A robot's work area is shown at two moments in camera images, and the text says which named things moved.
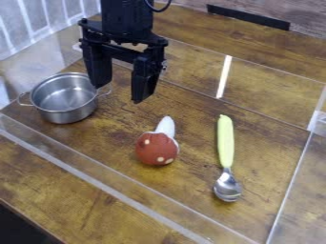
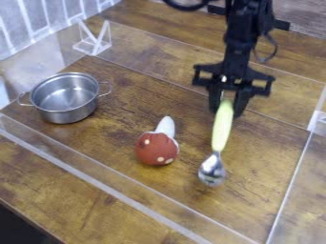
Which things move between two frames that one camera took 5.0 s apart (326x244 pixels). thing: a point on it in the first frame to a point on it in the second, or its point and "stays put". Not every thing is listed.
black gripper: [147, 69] to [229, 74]
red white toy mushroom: [156, 147] stays put
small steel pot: [64, 97] stays put
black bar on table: [247, 16] stays put
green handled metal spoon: [228, 186] to [212, 166]
